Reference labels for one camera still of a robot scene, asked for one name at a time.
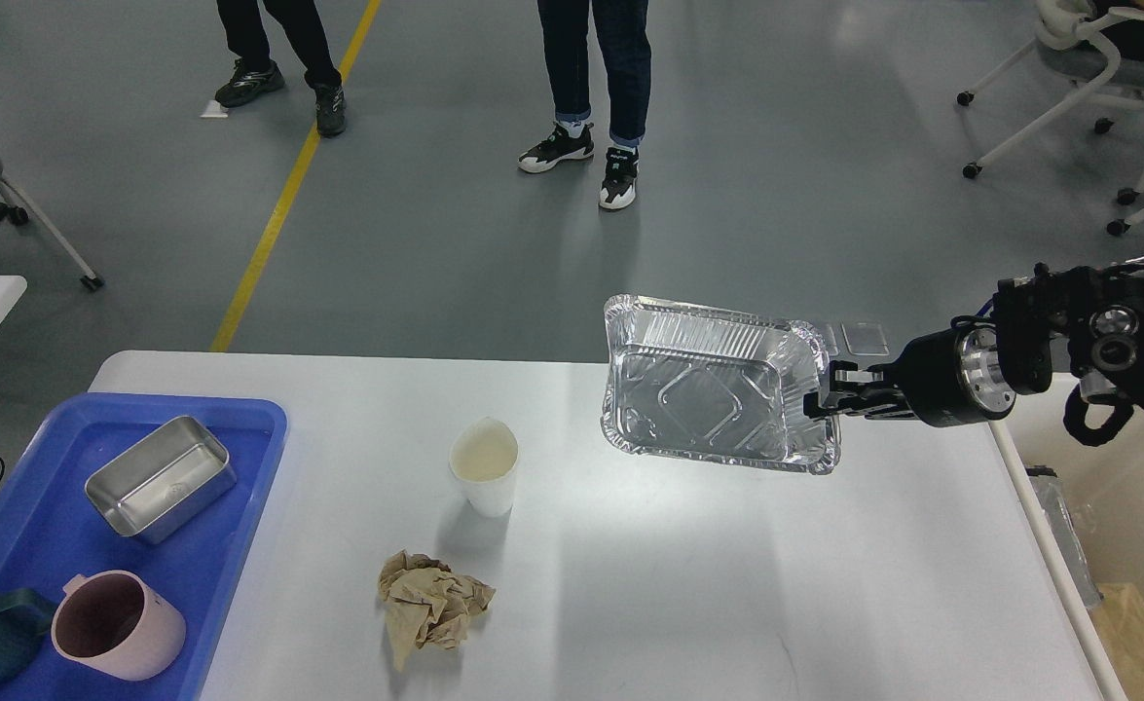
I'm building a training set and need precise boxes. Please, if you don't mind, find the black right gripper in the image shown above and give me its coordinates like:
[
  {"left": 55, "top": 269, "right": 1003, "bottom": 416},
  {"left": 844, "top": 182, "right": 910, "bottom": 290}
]
[{"left": 802, "top": 325, "right": 1016, "bottom": 427}]

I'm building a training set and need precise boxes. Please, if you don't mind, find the aluminium foil tray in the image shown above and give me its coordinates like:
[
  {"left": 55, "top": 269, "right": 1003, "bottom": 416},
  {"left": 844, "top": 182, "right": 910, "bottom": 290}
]
[{"left": 599, "top": 294, "right": 840, "bottom": 475}]

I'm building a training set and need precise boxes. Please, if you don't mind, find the white paper cup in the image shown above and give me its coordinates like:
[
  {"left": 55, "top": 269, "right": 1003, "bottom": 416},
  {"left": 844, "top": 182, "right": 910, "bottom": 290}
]
[{"left": 450, "top": 417, "right": 521, "bottom": 518}]

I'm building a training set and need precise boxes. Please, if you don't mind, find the stainless steel rectangular container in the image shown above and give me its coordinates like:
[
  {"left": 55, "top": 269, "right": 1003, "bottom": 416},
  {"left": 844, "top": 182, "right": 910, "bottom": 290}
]
[{"left": 85, "top": 416, "right": 238, "bottom": 545}]

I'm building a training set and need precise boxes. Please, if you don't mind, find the pink mug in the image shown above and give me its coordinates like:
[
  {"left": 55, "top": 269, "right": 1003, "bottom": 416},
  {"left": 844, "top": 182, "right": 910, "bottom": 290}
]
[{"left": 50, "top": 569, "right": 186, "bottom": 682}]

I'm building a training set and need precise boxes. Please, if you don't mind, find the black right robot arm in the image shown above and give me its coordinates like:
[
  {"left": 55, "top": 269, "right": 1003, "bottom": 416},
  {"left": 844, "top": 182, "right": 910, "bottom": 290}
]
[{"left": 803, "top": 256, "right": 1144, "bottom": 447}]

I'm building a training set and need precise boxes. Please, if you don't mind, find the floor socket plate right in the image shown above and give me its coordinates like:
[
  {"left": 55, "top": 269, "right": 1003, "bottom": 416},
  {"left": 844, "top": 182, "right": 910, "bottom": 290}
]
[{"left": 840, "top": 322, "right": 891, "bottom": 356}]

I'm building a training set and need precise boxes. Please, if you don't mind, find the floor socket plate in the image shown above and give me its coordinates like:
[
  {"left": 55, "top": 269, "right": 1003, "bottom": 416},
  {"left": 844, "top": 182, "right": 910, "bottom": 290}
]
[
  {"left": 815, "top": 322, "right": 840, "bottom": 356},
  {"left": 840, "top": 322, "right": 891, "bottom": 356}
]

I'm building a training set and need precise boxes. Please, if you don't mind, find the floor socket plate left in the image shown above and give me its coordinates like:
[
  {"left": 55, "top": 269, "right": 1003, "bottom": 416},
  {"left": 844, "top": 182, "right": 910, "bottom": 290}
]
[{"left": 815, "top": 322, "right": 840, "bottom": 356}]

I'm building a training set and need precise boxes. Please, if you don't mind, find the clear plastic in bin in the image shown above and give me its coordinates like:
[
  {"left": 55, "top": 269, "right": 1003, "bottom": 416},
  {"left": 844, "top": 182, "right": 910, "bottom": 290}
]
[{"left": 1025, "top": 465, "right": 1104, "bottom": 610}]

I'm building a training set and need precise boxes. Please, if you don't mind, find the white plastic bin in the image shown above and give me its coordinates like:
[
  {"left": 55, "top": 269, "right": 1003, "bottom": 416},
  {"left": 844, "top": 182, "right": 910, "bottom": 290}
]
[{"left": 991, "top": 374, "right": 1144, "bottom": 700}]

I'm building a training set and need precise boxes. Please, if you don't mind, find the white office chair right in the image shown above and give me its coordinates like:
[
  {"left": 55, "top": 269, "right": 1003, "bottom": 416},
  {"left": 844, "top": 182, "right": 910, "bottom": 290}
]
[{"left": 958, "top": 1, "right": 1144, "bottom": 180}]

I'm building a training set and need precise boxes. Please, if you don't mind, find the person in blue jeans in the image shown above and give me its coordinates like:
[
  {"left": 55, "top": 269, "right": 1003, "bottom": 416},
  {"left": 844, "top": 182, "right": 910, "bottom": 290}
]
[{"left": 517, "top": 0, "right": 652, "bottom": 212}]

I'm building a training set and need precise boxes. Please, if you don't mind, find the crumpled brown paper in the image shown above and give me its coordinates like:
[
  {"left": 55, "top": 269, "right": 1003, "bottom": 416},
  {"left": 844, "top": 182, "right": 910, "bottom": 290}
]
[{"left": 378, "top": 550, "right": 496, "bottom": 674}]

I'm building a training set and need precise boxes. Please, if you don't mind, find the person in black trousers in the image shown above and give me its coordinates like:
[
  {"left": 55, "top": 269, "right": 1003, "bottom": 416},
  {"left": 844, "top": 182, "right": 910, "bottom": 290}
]
[{"left": 213, "top": 0, "right": 349, "bottom": 138}]

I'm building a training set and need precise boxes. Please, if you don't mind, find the white paper on floor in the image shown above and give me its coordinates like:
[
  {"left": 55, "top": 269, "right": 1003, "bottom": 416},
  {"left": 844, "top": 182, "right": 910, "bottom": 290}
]
[{"left": 201, "top": 99, "right": 229, "bottom": 120}]

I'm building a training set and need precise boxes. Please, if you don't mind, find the blue plastic tray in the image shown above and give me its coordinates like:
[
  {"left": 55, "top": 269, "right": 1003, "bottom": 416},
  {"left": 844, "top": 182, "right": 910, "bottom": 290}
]
[{"left": 0, "top": 393, "right": 288, "bottom": 700}]

